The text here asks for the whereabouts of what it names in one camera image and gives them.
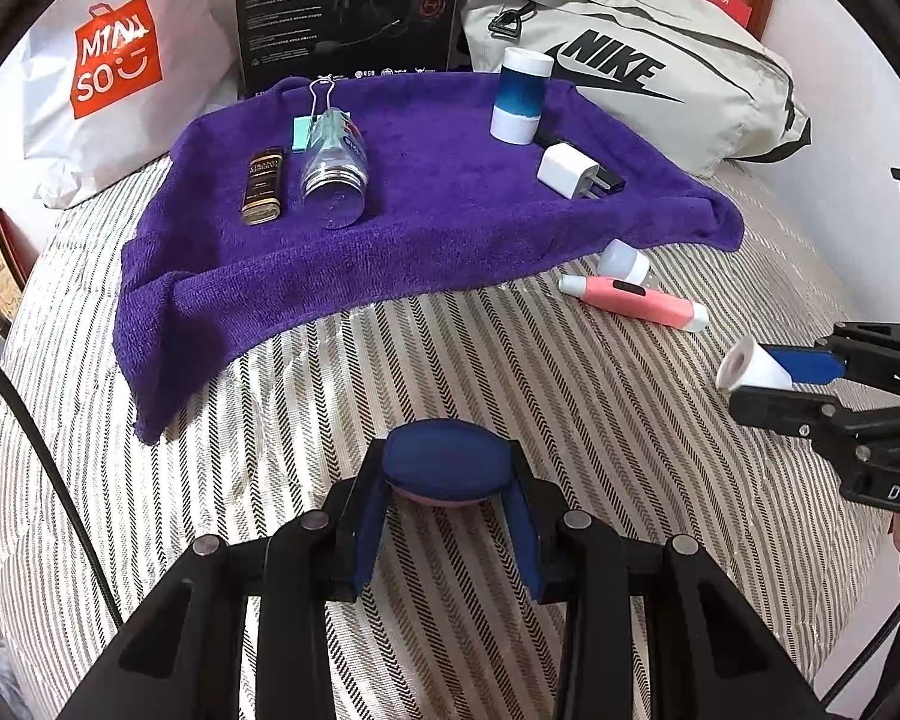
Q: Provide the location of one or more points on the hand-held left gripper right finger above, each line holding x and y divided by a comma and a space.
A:
529, 532

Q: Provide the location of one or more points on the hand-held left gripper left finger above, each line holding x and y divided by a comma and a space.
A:
365, 532

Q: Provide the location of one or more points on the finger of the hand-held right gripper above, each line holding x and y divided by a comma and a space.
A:
802, 364
780, 405

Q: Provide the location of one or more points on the small white cylinder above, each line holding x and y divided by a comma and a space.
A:
754, 367

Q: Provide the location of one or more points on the blue oval case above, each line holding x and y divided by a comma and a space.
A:
446, 461

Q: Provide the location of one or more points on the black stick device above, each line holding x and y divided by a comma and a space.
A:
604, 169

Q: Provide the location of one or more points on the white charger adapter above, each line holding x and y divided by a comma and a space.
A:
564, 169

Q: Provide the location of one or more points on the black and gold tin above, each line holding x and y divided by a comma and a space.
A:
264, 187

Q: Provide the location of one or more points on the clear small plastic bottle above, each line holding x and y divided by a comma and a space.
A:
335, 172

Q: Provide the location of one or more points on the blue and white cup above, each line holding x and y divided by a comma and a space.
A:
520, 97

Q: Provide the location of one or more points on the mint green binder clip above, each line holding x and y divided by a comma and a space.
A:
301, 133

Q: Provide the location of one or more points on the striped bedspread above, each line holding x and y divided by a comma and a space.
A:
570, 405

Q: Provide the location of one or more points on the pink pen-shaped device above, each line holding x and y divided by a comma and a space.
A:
630, 300

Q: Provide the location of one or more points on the purple towel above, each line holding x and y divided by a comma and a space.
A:
435, 240

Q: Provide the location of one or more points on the grey sling bag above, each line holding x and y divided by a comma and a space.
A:
645, 37

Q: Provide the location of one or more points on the white plastic shopping bag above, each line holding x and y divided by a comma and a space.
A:
120, 90

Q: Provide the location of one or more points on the black headset box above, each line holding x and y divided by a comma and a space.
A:
345, 0

